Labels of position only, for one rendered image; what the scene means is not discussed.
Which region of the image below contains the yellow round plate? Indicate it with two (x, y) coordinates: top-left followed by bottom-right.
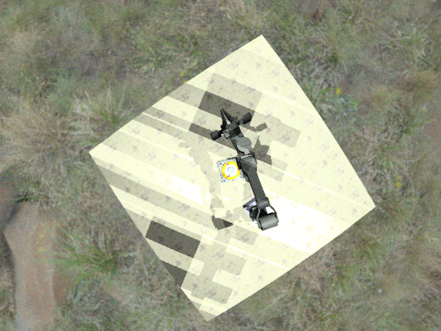
(222, 161), (240, 180)

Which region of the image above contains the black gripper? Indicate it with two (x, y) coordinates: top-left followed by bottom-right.
(210, 109), (252, 144)

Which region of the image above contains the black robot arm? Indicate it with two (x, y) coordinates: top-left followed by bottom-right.
(223, 121), (279, 231)

